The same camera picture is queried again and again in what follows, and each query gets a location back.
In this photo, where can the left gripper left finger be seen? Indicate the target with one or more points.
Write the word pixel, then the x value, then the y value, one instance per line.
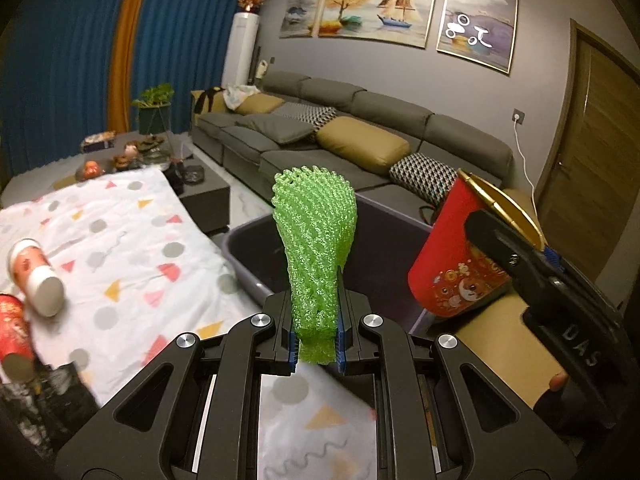
pixel 192 412

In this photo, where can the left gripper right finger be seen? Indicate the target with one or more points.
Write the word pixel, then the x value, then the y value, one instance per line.
pixel 440 412

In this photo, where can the red paper cup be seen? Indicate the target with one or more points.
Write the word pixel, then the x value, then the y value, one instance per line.
pixel 17 354
pixel 450 274

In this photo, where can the green foam fruit net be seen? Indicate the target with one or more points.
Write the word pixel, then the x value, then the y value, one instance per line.
pixel 315 211

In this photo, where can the white patterned tablecloth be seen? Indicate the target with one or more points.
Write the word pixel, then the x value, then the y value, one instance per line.
pixel 137 272

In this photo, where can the wooden door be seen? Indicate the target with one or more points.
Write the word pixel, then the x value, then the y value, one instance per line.
pixel 590 183

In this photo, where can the dark coffee table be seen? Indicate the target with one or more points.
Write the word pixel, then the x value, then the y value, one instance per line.
pixel 203 192

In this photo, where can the black white patterned pillow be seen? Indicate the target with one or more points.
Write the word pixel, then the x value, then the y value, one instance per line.
pixel 424 176

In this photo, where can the mustard yellow cushion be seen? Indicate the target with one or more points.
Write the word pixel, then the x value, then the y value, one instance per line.
pixel 367 146

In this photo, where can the grey sectional sofa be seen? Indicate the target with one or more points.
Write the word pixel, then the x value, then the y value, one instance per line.
pixel 275 129

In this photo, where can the pink white paper cup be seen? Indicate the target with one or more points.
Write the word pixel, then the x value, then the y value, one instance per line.
pixel 34 276

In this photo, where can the potted green plant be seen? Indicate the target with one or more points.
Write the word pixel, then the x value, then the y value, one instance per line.
pixel 154 109

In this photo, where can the orange curtain strip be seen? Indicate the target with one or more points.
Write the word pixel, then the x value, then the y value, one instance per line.
pixel 122 62

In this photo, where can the white standing air conditioner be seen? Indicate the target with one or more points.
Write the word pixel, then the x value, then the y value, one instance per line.
pixel 240 49

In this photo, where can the purple sky painting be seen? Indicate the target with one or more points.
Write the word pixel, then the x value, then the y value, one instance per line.
pixel 480 31

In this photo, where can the small grey landscape painting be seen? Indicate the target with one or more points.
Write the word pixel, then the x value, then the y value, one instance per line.
pixel 300 19

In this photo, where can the blue curtain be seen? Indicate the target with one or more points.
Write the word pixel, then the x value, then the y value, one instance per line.
pixel 56 58

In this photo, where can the sailboat tree painting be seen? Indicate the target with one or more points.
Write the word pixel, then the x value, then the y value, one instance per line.
pixel 404 22

